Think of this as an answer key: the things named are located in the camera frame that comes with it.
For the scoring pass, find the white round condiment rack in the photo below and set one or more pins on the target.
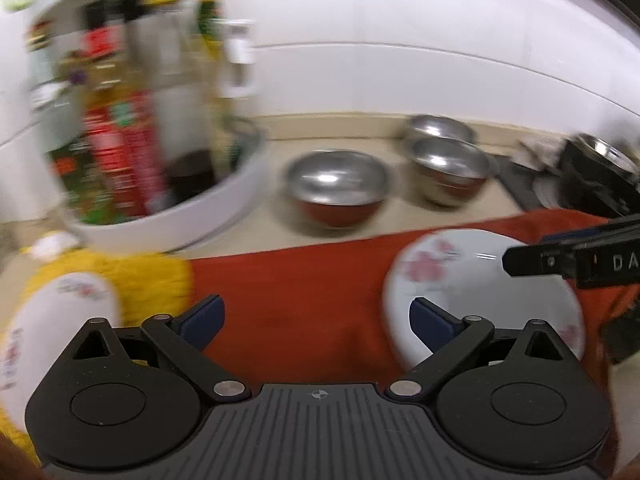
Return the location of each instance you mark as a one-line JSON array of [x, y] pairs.
[[200, 195]]

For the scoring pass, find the red cloth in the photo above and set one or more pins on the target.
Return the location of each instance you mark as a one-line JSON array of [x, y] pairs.
[[310, 300]]

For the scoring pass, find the yellow cloth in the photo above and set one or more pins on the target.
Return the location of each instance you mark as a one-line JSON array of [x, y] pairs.
[[150, 285]]

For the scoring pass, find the stainless steel bowl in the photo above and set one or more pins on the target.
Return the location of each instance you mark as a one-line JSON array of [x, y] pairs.
[[440, 125], [335, 180], [445, 165]]

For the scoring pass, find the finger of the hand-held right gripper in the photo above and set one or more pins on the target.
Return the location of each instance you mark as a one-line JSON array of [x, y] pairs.
[[535, 260]]

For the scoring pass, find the steel pot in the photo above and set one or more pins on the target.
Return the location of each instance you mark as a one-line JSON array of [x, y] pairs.
[[605, 152]]

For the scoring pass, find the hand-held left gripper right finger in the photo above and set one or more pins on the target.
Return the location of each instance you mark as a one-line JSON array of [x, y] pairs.
[[432, 325]]

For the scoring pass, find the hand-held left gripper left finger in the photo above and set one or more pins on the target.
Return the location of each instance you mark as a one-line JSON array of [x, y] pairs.
[[202, 322]]

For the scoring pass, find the white floral plate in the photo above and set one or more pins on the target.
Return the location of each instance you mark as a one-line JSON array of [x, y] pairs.
[[55, 320], [480, 280]]

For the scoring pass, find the yellow cap sauce bottle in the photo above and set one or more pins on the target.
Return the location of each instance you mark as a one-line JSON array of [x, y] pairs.
[[167, 15]]

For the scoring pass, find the black stove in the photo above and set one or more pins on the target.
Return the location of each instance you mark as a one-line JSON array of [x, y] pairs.
[[575, 185]]

